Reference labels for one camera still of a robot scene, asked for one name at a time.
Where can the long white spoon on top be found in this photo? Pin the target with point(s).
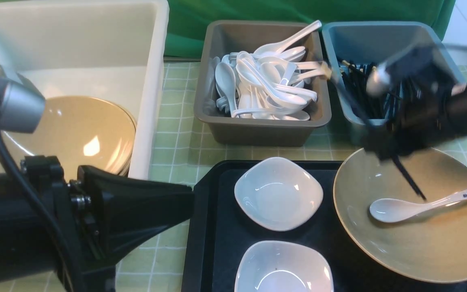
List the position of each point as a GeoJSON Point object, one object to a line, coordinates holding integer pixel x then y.
{"type": "Point", "coordinates": [274, 49]}

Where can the brown plastic spoon bin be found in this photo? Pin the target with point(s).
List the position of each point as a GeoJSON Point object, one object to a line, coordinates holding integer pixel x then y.
{"type": "Point", "coordinates": [224, 37]}

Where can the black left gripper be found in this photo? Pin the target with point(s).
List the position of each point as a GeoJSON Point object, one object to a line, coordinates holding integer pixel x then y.
{"type": "Point", "coordinates": [102, 217]}

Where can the bundle of black chopsticks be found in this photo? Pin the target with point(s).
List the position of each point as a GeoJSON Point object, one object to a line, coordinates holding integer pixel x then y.
{"type": "Point", "coordinates": [388, 105]}

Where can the large white plastic tub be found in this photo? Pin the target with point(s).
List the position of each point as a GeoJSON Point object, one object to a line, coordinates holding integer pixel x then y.
{"type": "Point", "coordinates": [108, 49]}

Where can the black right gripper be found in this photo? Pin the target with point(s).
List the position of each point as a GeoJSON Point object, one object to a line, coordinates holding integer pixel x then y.
{"type": "Point", "coordinates": [420, 124]}

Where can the beige bowl lower in stack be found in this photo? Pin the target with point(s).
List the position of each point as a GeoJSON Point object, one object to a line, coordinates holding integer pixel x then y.
{"type": "Point", "coordinates": [130, 162]}

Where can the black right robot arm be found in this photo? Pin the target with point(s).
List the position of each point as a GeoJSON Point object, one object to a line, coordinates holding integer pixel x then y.
{"type": "Point", "coordinates": [438, 116]}

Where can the beige bowl top of stack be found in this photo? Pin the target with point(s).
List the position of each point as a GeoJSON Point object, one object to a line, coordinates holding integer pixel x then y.
{"type": "Point", "coordinates": [79, 130]}

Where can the black chopstick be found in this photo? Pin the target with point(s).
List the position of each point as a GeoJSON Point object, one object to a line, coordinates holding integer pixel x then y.
{"type": "Point", "coordinates": [407, 177]}

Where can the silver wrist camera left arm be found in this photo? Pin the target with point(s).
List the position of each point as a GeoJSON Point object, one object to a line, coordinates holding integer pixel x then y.
{"type": "Point", "coordinates": [21, 103]}

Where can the black serving tray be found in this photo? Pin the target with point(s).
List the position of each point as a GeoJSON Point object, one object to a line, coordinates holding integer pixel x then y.
{"type": "Point", "coordinates": [220, 233]}

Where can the large beige noodle bowl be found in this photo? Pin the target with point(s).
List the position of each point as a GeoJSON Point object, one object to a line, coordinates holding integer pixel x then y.
{"type": "Point", "coordinates": [429, 247]}

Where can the green backdrop cloth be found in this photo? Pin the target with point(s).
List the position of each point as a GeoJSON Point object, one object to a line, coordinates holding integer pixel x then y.
{"type": "Point", "coordinates": [188, 19]}

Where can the white spoon with blue print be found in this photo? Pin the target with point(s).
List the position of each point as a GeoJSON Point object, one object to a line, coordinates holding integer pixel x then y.
{"type": "Point", "coordinates": [392, 210]}

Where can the pile of white soup spoons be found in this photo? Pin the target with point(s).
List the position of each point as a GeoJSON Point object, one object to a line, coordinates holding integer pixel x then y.
{"type": "Point", "coordinates": [267, 87]}

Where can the blue plastic chopstick bin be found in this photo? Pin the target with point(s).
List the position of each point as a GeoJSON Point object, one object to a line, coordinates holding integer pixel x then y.
{"type": "Point", "coordinates": [382, 42]}

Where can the white square dish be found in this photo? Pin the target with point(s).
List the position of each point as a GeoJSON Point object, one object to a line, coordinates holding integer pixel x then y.
{"type": "Point", "coordinates": [278, 266]}
{"type": "Point", "coordinates": [278, 195]}

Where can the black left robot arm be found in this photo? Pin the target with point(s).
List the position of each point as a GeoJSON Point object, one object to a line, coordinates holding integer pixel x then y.
{"type": "Point", "coordinates": [25, 246]}

